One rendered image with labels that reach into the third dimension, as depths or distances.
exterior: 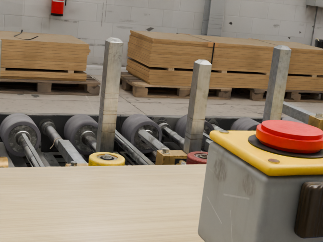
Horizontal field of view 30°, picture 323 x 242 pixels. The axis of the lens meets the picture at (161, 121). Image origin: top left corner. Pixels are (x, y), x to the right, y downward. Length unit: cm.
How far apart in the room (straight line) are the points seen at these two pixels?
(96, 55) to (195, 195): 667
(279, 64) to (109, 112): 48
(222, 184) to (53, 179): 87
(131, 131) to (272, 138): 161
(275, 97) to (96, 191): 67
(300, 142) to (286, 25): 860
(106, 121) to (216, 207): 112
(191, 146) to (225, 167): 122
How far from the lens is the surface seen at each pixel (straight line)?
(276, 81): 164
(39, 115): 197
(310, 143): 34
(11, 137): 182
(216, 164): 36
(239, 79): 716
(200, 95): 154
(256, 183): 32
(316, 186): 32
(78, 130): 186
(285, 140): 34
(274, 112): 166
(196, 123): 155
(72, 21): 767
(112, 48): 143
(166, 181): 125
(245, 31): 859
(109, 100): 145
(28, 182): 118
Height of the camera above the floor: 131
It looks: 13 degrees down
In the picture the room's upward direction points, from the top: 6 degrees clockwise
